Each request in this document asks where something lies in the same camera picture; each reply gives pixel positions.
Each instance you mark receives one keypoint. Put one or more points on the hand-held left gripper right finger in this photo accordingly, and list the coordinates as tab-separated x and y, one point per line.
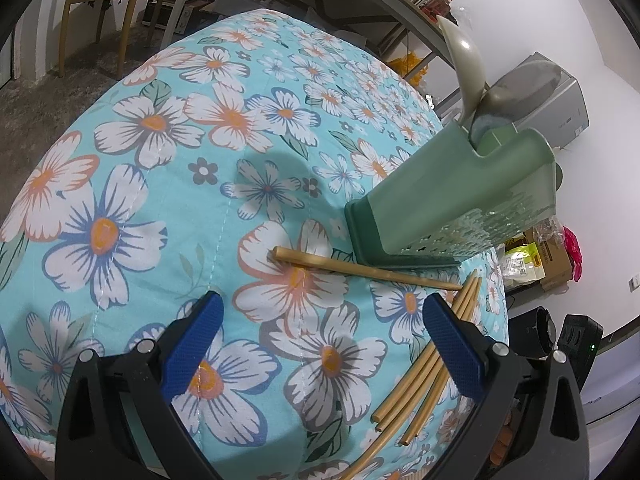
452	352

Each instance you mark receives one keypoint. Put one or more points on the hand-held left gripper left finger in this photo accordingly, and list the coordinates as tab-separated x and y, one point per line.
195	355

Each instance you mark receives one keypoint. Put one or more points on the bundle of bamboo chopsticks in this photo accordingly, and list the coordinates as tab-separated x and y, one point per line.
415	390

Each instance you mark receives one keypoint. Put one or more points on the bamboo chopstick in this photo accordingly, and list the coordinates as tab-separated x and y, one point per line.
350	267

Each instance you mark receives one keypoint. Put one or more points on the green perforated utensil holder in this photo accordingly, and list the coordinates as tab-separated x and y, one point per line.
430	200

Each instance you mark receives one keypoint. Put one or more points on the cream plastic soup spoon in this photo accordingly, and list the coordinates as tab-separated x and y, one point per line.
467	75

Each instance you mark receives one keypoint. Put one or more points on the black rice cooker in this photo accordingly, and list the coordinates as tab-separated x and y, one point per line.
532	332

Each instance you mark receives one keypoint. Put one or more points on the cardboard box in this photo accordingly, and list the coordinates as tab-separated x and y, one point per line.
550	260

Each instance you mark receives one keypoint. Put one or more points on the pink plastic bag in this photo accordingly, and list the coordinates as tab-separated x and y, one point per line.
574	252

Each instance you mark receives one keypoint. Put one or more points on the blue floral blanket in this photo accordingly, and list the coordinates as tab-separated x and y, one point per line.
150	160

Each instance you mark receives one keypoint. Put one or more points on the grey refrigerator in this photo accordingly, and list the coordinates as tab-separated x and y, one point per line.
570	110

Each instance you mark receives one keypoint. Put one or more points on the yellow plastic bag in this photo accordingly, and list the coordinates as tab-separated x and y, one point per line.
407	67

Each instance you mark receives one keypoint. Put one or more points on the small oven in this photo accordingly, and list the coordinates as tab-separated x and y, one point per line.
165	12

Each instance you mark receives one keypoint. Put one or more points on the grey desk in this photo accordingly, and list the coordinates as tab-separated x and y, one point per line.
400	10

